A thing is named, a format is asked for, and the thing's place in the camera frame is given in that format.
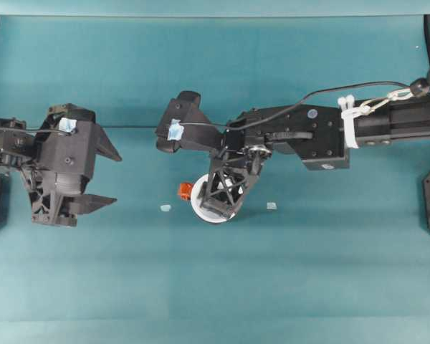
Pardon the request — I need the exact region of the silver metal snap hook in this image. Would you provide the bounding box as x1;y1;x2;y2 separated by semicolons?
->
358;87;415;115

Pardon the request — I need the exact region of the white zip tie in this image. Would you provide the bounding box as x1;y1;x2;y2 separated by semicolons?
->
338;93;369;149

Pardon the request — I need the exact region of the white paper cup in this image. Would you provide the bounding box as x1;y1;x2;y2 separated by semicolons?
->
188;173;238;226

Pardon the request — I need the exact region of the blue tape piece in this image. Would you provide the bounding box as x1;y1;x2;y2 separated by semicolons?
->
167;119;184;141
59;117;77;136

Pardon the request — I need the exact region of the small black ball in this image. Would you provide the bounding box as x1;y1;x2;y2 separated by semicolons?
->
409;77;430;98

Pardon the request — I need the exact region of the blue-green table cloth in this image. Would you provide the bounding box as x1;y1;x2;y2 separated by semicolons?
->
0;14;430;344

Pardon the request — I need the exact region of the thin black camera cable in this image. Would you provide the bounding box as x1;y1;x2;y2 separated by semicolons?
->
178;81;416;129
0;123;75;136

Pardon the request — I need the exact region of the black cup holder red handle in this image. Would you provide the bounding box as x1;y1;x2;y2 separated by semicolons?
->
178;181;201;201

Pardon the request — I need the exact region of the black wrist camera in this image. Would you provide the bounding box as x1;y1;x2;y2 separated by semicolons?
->
155;90;204;154
39;105;96;180

